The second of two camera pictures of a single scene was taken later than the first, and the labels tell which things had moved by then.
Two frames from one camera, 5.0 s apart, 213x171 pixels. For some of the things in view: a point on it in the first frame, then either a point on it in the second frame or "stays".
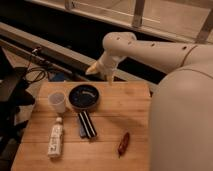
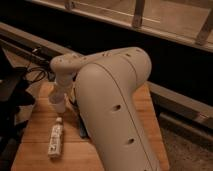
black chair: (13, 96) stays
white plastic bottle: (56, 139) stays
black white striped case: (86, 127) stays
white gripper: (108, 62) → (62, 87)
